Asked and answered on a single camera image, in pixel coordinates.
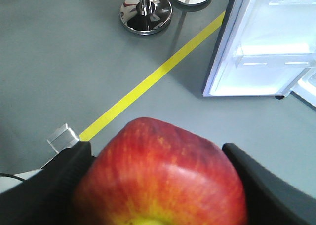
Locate red yellow apple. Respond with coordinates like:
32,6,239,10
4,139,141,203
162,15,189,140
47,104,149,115
70,117,248,225

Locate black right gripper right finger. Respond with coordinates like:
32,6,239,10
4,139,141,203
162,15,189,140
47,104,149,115
222,143,316,225

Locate metal floor plate lower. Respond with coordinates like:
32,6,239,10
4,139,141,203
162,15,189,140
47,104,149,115
46,123,80,153

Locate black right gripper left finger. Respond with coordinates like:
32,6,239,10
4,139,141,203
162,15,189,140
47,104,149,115
0,142,94,225

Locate dark grey fridge door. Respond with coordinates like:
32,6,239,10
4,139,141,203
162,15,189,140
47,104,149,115
203,0,316,97

